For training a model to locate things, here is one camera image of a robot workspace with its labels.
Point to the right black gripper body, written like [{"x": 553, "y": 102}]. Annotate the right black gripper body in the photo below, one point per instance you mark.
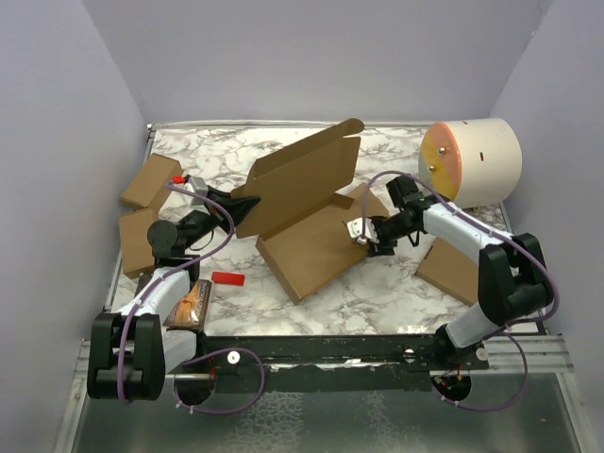
[{"x": 389, "y": 230}]

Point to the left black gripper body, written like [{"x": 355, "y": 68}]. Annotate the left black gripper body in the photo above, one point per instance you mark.
[{"x": 199, "y": 224}]

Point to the cardboard box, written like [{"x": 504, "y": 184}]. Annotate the cardboard box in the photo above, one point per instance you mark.
[
  {"x": 147, "y": 189},
  {"x": 137, "y": 257},
  {"x": 300, "y": 221},
  {"x": 449, "y": 270}
]

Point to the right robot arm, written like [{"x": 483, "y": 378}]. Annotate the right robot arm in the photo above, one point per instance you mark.
[{"x": 514, "y": 286}]

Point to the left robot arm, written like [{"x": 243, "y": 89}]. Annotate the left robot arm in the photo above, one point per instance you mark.
[{"x": 130, "y": 353}]

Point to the red flat block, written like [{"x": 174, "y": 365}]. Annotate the red flat block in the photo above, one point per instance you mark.
[{"x": 227, "y": 278}]

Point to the white cylinder container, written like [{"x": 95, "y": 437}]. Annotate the white cylinder container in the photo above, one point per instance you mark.
[{"x": 474, "y": 163}]

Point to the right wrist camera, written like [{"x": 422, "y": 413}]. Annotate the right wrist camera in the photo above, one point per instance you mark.
[{"x": 361, "y": 231}]

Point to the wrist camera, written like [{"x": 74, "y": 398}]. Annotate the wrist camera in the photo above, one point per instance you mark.
[
  {"x": 193, "y": 184},
  {"x": 361, "y": 231}
]

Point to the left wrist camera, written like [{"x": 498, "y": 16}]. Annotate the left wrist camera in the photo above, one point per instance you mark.
[{"x": 193, "y": 184}]

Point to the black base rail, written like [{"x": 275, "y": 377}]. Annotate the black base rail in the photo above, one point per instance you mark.
[{"x": 310, "y": 364}]

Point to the aluminium frame profile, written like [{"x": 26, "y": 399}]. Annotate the aluminium frame profile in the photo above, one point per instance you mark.
[{"x": 545, "y": 354}]

